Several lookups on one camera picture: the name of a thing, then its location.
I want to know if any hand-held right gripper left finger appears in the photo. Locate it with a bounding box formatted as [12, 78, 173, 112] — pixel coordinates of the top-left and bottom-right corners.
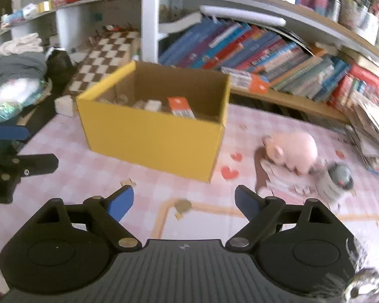
[35, 186, 143, 250]

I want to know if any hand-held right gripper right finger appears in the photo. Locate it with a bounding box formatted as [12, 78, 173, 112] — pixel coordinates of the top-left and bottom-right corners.
[226, 186, 337, 251]

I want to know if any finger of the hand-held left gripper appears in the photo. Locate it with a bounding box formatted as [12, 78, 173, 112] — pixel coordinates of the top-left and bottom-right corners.
[14, 154, 59, 175]
[0, 125, 30, 141]

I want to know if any yellow cardboard box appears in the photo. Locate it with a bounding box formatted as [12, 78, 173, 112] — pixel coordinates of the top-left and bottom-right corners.
[76, 61, 232, 183]

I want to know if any pink plush pig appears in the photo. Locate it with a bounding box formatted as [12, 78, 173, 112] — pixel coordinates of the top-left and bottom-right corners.
[262, 132, 318, 175]

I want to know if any clear tape roll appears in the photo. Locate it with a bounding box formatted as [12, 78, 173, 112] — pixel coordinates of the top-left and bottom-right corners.
[317, 170, 354, 203]

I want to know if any orange and white carton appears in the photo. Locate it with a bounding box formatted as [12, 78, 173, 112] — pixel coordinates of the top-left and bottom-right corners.
[167, 97, 197, 119]

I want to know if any pink checkered table mat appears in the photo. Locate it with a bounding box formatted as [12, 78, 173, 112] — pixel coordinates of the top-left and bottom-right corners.
[0, 103, 379, 303]

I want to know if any white tissue pack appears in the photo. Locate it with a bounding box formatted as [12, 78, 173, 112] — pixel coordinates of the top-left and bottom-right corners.
[54, 95, 75, 118]

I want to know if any pile of clothes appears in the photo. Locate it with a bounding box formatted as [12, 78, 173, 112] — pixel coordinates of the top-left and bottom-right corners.
[0, 32, 53, 122]

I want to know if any black shoe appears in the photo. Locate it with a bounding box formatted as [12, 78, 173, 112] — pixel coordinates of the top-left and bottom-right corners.
[43, 47, 75, 85]

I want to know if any grey plush toy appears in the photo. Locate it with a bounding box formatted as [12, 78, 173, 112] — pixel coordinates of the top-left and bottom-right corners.
[328, 162, 354, 191]

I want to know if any wooden chess board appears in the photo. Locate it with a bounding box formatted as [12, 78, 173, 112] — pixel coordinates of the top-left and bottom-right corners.
[66, 31, 141, 97]

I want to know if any orange white shelf carton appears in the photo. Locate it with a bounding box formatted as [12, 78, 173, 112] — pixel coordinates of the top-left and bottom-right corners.
[220, 66, 271, 94]

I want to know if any stack of papers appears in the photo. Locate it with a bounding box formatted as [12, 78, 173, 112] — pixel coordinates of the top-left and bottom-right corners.
[346, 99, 379, 172]

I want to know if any row of leaning books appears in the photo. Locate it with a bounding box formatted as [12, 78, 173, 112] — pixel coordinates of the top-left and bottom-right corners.
[159, 16, 379, 111]

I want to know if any white bookshelf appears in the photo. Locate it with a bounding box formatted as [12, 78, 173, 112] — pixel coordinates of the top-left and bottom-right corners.
[0, 0, 379, 127]

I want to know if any white lamp bar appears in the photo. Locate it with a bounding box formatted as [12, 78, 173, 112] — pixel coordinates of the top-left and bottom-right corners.
[200, 5, 286, 26]

